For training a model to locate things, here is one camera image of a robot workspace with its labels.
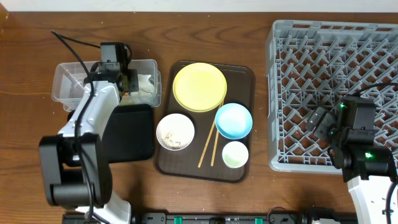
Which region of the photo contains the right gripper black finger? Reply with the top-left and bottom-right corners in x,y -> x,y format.
306,107 -> 327,130
313,112 -> 336,140

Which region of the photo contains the white tissue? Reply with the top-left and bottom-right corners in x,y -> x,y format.
137,74 -> 155,96

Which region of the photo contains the white bowl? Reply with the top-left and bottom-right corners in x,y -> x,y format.
155,113 -> 195,151

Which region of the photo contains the light blue bowl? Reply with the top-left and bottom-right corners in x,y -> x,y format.
215,103 -> 253,140

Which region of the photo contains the pale green cup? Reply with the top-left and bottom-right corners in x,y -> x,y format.
222,141 -> 249,169

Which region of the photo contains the green yellow snack wrapper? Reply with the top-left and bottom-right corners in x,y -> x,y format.
119,91 -> 147,105

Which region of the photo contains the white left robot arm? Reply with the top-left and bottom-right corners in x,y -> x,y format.
39,62 -> 133,223

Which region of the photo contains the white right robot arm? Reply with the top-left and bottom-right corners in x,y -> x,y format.
305,96 -> 397,223

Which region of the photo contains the grey plastic dishwasher rack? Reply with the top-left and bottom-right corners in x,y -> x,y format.
266,20 -> 397,174

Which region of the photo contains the black waste tray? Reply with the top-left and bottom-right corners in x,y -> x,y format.
67,104 -> 155,164

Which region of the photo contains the clear plastic waste bin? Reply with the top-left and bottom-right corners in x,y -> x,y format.
52,59 -> 162,111

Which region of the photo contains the yellow plate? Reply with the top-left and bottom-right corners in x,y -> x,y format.
172,62 -> 228,113

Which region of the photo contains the dark brown serving tray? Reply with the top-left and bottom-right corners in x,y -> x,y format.
154,60 -> 256,183

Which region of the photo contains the wooden chopstick left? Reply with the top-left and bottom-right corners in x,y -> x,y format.
197,118 -> 215,168

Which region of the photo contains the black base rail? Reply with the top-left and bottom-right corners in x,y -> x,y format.
62,207 -> 358,224

